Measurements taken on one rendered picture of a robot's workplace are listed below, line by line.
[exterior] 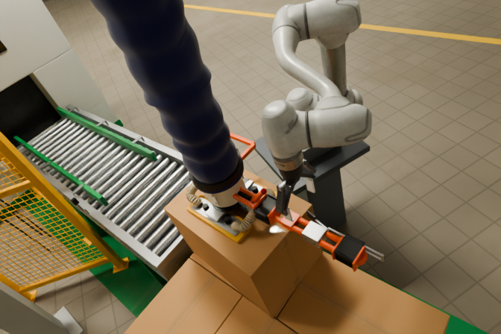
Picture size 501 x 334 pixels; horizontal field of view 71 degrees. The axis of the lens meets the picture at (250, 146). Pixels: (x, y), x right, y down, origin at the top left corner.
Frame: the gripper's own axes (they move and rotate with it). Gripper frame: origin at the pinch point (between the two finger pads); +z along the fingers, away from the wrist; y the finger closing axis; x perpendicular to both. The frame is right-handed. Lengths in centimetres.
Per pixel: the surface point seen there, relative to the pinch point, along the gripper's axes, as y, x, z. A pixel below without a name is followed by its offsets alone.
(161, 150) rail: -23, -154, 61
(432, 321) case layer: -13, 43, 66
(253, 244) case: 12.4, -19.5, 25.7
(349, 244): 0.2, 17.9, 10.4
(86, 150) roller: 8, -228, 65
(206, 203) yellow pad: 10, -49, 21
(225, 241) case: 17.9, -30.5, 25.8
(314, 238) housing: 3.7, 6.7, 11.3
